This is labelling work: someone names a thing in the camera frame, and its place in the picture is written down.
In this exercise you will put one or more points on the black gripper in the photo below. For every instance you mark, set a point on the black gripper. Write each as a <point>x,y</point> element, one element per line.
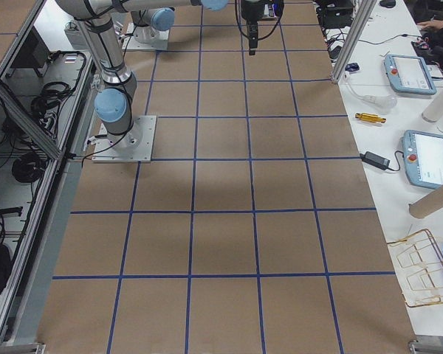
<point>250,11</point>

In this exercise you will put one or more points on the person forearm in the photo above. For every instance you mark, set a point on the person forearm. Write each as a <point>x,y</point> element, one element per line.
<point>431,24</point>

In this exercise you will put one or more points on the yellow brass cylinder tool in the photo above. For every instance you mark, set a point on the yellow brass cylinder tool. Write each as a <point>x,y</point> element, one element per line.
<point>370,118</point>

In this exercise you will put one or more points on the white light bulb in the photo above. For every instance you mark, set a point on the white light bulb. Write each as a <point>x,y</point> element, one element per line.
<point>383,103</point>

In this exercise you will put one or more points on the black computer mouse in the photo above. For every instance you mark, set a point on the black computer mouse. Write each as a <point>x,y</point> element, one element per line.
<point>387,3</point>

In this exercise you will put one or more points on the upper blue teach pendant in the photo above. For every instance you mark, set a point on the upper blue teach pendant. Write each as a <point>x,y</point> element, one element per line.
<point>409,75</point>

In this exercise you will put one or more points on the blue teach pendant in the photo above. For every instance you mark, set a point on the blue teach pendant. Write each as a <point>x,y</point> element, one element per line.
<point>423,158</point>
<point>409,75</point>

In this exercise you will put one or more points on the black power adapter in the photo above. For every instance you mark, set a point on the black power adapter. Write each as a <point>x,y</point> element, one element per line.
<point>375,160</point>

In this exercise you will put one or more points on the lower blue teach pendant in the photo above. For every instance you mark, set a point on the lower blue teach pendant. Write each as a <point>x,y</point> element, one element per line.
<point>423,158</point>

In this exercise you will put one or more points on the lower cardboard tube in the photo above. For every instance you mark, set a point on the lower cardboard tube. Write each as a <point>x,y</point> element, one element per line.
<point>427,205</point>

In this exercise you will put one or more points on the aluminium frame post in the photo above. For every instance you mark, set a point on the aluminium frame post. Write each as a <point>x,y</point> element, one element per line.
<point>356,29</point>

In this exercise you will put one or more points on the aluminium diagonal frame beam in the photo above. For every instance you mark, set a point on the aluminium diagonal frame beam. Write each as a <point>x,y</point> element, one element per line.
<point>22,118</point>

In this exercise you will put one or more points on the gold wire rack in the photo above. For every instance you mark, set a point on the gold wire rack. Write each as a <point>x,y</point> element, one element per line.
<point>418,260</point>

